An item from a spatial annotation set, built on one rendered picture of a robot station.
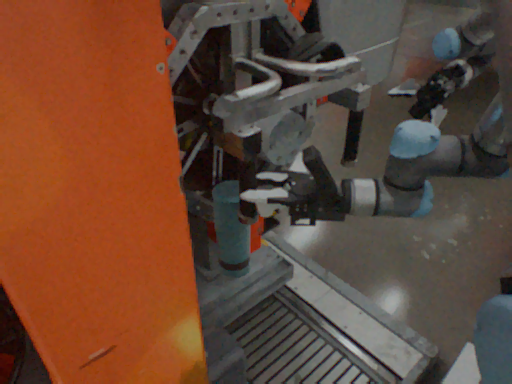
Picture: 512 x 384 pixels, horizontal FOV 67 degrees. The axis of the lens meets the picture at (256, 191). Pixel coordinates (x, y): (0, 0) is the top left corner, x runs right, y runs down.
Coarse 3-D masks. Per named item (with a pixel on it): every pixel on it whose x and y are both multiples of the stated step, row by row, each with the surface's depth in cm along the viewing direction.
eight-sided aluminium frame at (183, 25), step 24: (216, 0) 83; (240, 0) 83; (264, 0) 86; (192, 24) 77; (216, 24) 80; (288, 24) 93; (192, 48) 79; (288, 48) 104; (312, 120) 116; (264, 168) 119; (288, 168) 118
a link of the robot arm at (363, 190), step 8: (352, 184) 75; (360, 184) 74; (368, 184) 74; (352, 192) 74; (360, 192) 73; (368, 192) 73; (352, 200) 74; (360, 200) 73; (368, 200) 73; (352, 208) 75; (360, 208) 74; (368, 208) 74
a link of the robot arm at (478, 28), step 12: (480, 12) 89; (468, 24) 92; (480, 24) 89; (492, 24) 88; (444, 36) 97; (456, 36) 95; (468, 36) 93; (480, 36) 91; (492, 36) 91; (432, 48) 101; (444, 48) 97; (456, 48) 96; (468, 48) 96; (480, 48) 99
